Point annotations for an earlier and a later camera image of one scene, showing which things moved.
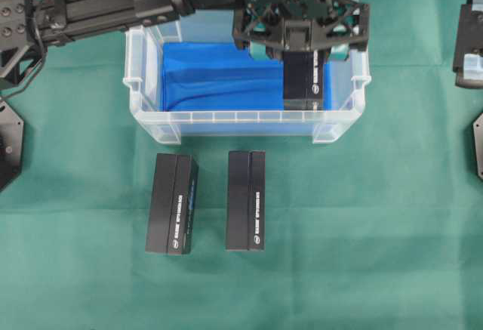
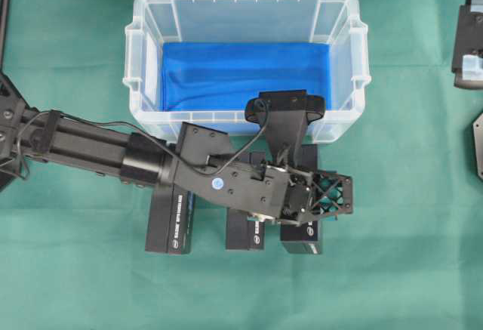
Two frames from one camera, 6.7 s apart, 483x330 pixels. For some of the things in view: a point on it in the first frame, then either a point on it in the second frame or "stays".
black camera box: [172, 205] stays
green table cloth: [380, 229] stays
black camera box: [303, 80] -> [305, 238]
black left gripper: [299, 13] -> [299, 195]
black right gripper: [468, 62] stays
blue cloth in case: [220, 77] stays
